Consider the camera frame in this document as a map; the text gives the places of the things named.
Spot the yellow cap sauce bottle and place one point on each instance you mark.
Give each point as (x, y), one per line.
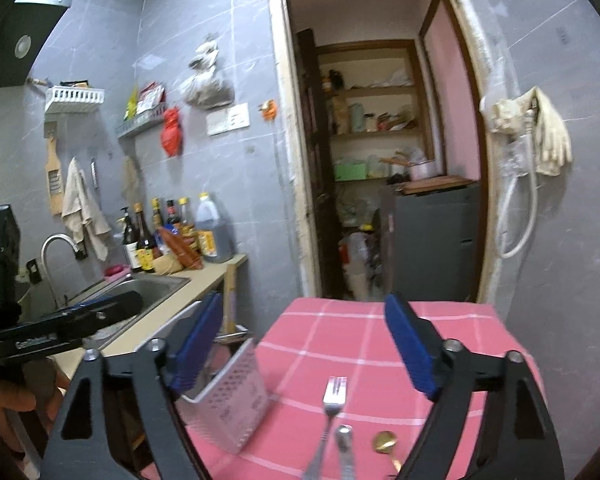
(186, 215)

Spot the dark soy sauce bottle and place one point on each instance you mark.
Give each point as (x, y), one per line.
(145, 245)

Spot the metal faucet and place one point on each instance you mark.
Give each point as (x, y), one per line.
(46, 260)

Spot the grey cabinet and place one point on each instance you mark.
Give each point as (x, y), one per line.
(430, 240)

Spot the clear bag with dark contents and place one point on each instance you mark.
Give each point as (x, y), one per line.
(207, 91)

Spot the person's left hand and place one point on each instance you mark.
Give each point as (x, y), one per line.
(40, 385)

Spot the dark wooden door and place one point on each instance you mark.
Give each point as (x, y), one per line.
(320, 185)

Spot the black range hood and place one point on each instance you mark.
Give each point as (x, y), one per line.
(5, 60)

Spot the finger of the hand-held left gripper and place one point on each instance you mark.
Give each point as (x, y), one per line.
(97, 305)
(95, 322)

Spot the red and white floor bag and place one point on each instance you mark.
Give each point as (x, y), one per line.
(357, 260)

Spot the cream crumpled cloth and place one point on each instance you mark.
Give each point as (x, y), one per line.
(500, 116)

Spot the glass jar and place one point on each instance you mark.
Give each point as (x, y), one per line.
(371, 123)

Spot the hanging wooden cutting board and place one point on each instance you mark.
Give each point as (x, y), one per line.
(55, 180)

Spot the gold spoon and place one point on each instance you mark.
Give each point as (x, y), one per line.
(384, 441)

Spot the metal wall shelf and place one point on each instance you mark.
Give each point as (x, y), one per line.
(140, 125)

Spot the white perforated utensil holder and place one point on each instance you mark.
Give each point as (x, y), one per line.
(235, 400)

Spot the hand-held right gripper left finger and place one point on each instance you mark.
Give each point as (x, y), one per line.
(200, 340)

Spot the pale door frame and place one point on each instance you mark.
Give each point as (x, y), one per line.
(280, 110)

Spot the red plastic bag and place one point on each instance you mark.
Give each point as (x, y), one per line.
(172, 135)

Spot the pink checked tablecloth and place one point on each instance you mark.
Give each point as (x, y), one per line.
(305, 345)

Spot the beige hanging scrubber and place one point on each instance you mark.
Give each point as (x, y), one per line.
(131, 180)

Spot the dark pump bottle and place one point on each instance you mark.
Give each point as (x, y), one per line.
(129, 245)

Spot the beige hanging towel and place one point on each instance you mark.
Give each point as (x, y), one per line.
(80, 205)

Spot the white wall switch panel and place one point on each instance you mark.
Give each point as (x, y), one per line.
(230, 119)

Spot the beige kitchen counter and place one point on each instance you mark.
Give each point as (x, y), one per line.
(200, 280)

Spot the pink pot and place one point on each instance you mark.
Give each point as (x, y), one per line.
(422, 170)

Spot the yellow green packet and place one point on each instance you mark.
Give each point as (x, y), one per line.
(131, 105)

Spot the metal fork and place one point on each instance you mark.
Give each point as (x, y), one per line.
(334, 400)

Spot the red packet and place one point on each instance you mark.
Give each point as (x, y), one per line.
(151, 96)

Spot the wooden shelf unit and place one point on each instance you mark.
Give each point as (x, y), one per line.
(420, 85)

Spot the hanging metal utensil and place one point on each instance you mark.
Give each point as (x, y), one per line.
(93, 172)

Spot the cream rubber gloves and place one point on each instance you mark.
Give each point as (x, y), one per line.
(550, 135)

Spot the orange plug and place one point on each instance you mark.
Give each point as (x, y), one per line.
(267, 110)

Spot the pink sponge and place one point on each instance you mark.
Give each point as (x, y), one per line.
(117, 271)

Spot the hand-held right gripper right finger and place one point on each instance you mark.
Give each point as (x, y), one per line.
(410, 345)

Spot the orange packet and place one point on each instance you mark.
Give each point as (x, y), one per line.
(180, 252)

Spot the clear plastic bag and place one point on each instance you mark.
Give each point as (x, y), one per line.
(515, 155)

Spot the light green canister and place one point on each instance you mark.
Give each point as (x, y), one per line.
(356, 117)

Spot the white wall basket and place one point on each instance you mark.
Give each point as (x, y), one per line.
(75, 100)

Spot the large oil jug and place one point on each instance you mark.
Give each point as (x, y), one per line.
(215, 230)

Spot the green box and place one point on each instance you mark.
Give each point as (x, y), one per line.
(351, 172)

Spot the steel sink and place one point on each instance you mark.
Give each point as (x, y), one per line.
(145, 290)

